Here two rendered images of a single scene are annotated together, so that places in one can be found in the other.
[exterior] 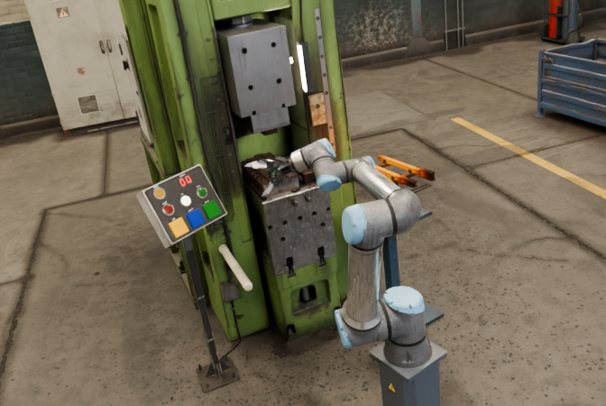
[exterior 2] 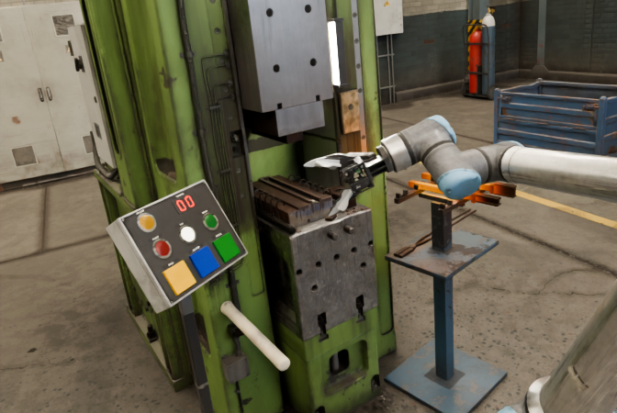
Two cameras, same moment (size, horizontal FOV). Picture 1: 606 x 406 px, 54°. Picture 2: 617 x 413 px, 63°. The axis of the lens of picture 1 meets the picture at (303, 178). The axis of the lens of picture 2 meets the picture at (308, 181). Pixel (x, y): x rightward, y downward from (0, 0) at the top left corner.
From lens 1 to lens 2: 133 cm
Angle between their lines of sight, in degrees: 11
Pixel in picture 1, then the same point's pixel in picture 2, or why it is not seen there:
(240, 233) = (250, 283)
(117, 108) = (57, 160)
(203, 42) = (206, 3)
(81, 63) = (16, 112)
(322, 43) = (357, 23)
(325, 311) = (361, 384)
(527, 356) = not seen: outside the picture
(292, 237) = (327, 284)
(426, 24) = not seen: hidden behind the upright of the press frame
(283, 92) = (318, 79)
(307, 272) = (342, 332)
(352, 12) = not seen: hidden behind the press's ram
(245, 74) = (270, 48)
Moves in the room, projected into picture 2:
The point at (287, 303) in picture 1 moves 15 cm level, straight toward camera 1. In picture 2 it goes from (317, 378) to (328, 403)
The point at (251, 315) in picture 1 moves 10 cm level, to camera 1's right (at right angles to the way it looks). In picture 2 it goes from (261, 397) to (284, 392)
